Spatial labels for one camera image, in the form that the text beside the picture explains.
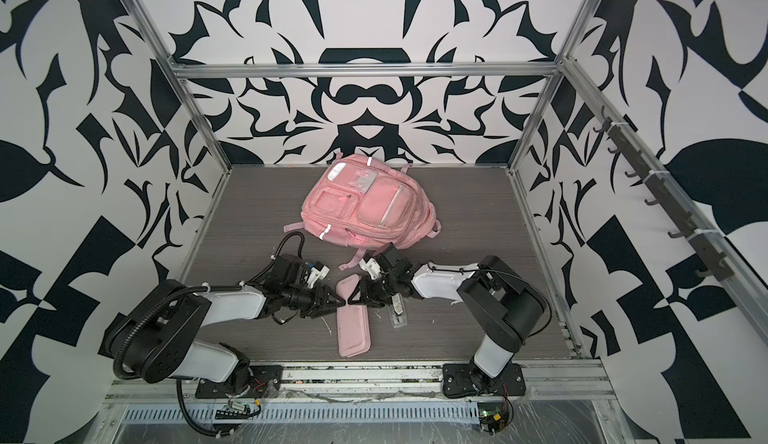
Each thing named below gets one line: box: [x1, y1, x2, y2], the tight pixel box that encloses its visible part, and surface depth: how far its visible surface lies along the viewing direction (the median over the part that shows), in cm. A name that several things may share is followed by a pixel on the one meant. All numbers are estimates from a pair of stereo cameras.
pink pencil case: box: [336, 274, 371, 358], surface depth 81 cm
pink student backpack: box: [283, 154, 441, 269], surface depth 102 cm
